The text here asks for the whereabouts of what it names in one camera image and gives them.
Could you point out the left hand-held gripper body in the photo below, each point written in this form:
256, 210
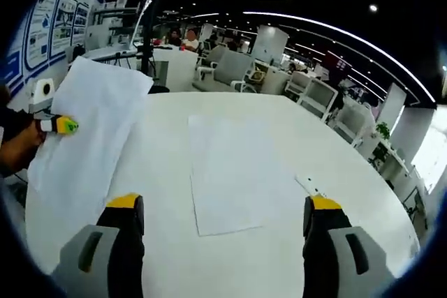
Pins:
42, 97

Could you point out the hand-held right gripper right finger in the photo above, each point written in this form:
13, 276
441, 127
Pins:
349, 263

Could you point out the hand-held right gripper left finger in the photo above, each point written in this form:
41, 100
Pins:
101, 263

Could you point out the white cloth sheet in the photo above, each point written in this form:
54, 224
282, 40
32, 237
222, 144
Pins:
97, 113

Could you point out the white printing paper sheet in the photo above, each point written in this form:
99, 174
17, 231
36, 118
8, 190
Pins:
227, 172

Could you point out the person's left hand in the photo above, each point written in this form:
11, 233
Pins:
31, 134

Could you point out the white laptop stand table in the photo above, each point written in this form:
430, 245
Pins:
111, 55

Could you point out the black waste bin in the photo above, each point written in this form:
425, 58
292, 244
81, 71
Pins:
160, 88

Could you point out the black tripod stand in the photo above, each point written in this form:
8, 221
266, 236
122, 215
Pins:
148, 43

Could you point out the white cabinet desk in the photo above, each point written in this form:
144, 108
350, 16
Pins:
174, 67

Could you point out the narrow bright window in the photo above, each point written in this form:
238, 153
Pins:
427, 155

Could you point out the potted green plant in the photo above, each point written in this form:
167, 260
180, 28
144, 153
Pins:
382, 130

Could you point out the white grey office chair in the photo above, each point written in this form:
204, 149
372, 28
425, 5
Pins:
354, 121

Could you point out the white framed office chair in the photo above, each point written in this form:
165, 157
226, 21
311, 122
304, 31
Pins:
319, 95

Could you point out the curved ceiling light strip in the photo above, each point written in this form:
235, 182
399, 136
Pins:
349, 34

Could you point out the blue white wall poster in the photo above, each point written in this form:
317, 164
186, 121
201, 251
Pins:
52, 26

